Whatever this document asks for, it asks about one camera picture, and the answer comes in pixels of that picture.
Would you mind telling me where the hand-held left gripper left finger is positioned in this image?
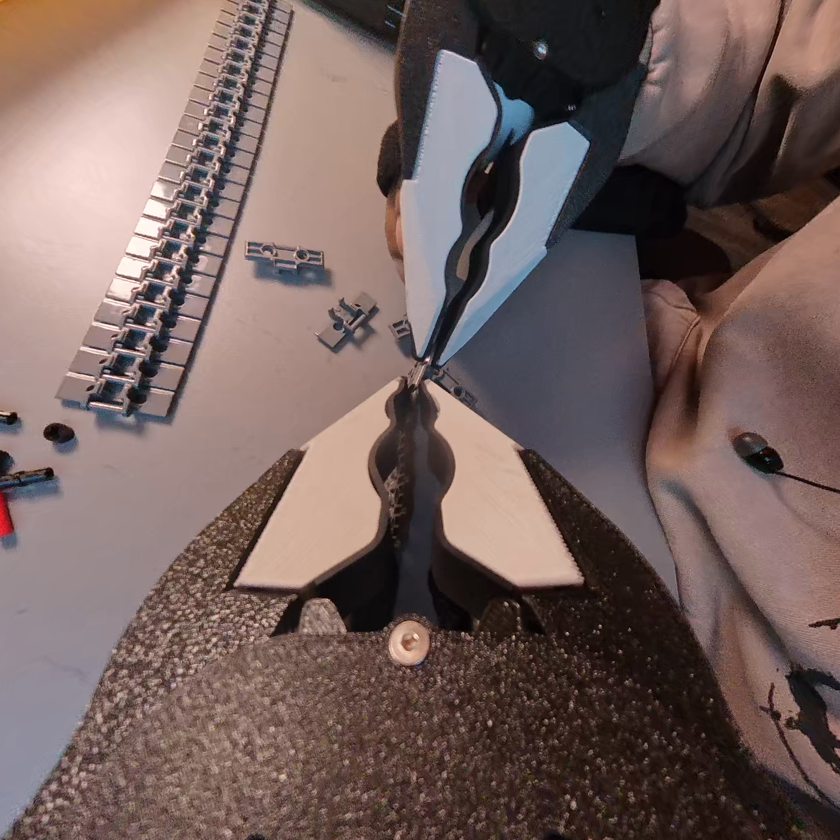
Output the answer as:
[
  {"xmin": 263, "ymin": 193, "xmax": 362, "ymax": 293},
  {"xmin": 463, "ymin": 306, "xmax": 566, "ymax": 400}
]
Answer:
[{"xmin": 233, "ymin": 378, "xmax": 403, "ymax": 592}]

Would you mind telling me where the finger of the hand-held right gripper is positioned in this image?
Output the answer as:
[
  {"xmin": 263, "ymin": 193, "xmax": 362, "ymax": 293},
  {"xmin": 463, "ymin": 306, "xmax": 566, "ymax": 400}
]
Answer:
[
  {"xmin": 434, "ymin": 120, "xmax": 593, "ymax": 366},
  {"xmin": 399, "ymin": 50, "xmax": 505, "ymax": 361}
]

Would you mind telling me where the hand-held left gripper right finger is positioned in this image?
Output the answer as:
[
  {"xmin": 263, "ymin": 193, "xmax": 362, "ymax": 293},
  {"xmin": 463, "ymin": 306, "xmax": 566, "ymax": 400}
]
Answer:
[{"xmin": 423, "ymin": 379, "xmax": 586, "ymax": 589}]

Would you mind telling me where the grey toy track belt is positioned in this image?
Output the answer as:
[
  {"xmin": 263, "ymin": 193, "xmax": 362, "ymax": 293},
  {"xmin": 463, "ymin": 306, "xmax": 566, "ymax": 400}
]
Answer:
[
  {"xmin": 387, "ymin": 364, "xmax": 431, "ymax": 549},
  {"xmin": 56, "ymin": 0, "xmax": 295, "ymax": 419}
]

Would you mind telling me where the double grey track link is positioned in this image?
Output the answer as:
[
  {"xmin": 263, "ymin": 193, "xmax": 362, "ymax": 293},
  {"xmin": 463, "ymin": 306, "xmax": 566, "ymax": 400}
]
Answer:
[{"xmin": 244, "ymin": 239, "xmax": 329, "ymax": 275}]

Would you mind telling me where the pile of small building pieces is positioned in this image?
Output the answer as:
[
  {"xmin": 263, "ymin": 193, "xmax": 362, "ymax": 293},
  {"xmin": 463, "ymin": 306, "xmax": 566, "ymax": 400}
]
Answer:
[{"xmin": 0, "ymin": 408, "xmax": 56, "ymax": 539}]

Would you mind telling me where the person's right forearm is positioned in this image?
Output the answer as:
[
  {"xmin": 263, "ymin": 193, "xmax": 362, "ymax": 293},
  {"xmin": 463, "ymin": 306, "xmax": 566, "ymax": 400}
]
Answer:
[{"xmin": 620, "ymin": 0, "xmax": 840, "ymax": 211}]

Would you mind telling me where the grey desk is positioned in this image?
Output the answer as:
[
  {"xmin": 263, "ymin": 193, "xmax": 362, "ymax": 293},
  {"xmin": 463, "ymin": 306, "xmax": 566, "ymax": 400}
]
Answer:
[{"xmin": 0, "ymin": 0, "xmax": 680, "ymax": 815}]

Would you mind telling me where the black chair armrest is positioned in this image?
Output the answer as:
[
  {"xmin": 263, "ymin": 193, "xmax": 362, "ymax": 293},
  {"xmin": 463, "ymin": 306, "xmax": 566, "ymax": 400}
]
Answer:
[{"xmin": 574, "ymin": 164, "xmax": 689, "ymax": 234}]

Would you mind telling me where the person's beige hoodie torso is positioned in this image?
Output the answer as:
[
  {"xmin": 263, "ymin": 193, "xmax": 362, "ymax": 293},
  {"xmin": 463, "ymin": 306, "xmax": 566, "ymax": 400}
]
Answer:
[{"xmin": 640, "ymin": 197, "xmax": 840, "ymax": 808}]

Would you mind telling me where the thin black cable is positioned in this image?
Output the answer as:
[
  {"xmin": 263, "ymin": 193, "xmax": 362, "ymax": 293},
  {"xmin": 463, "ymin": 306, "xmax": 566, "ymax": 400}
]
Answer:
[{"xmin": 781, "ymin": 469, "xmax": 840, "ymax": 493}]

